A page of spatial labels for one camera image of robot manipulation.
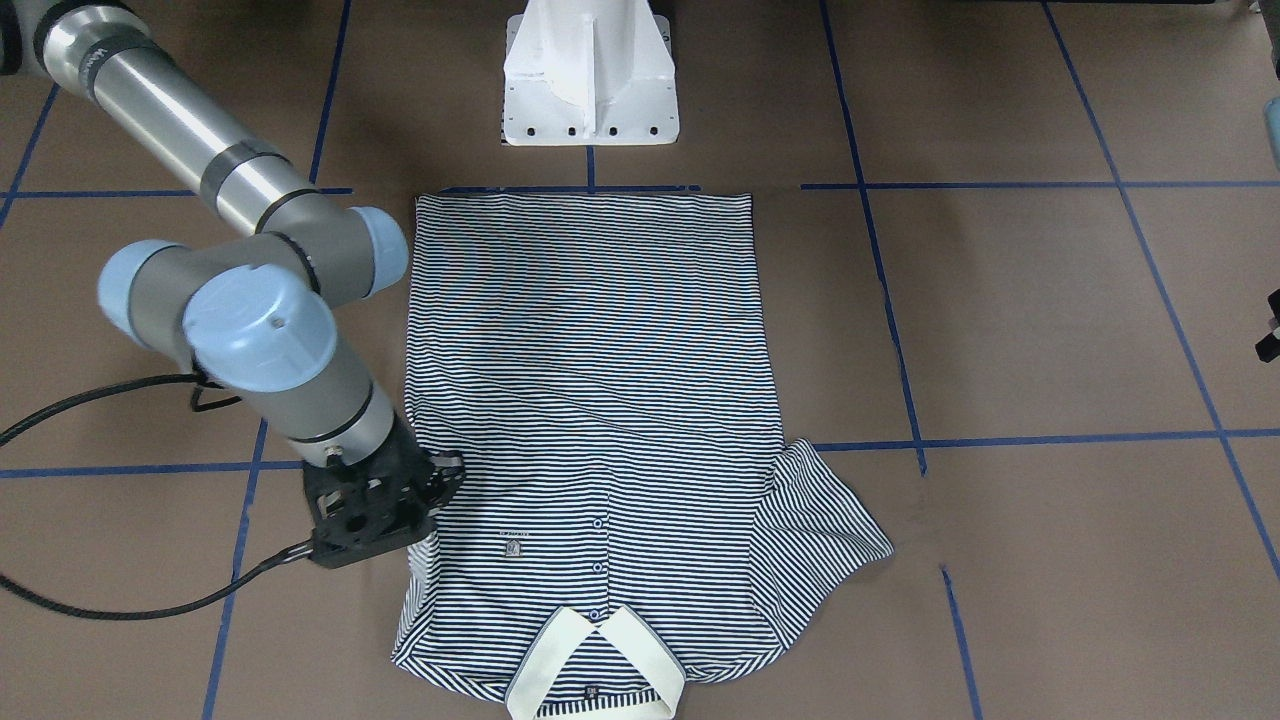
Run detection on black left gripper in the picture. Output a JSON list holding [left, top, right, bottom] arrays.
[[1254, 290, 1280, 363]]

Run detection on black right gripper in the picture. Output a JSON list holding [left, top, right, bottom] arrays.
[[302, 419, 466, 569]]

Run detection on navy white striped polo shirt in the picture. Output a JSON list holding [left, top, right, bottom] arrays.
[[392, 195, 893, 719]]

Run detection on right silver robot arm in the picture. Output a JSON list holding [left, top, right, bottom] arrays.
[[3, 1, 465, 568]]

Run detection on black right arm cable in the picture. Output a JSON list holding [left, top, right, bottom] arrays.
[[0, 372, 321, 623]]

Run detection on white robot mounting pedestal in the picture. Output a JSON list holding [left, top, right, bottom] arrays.
[[500, 1, 681, 147]]

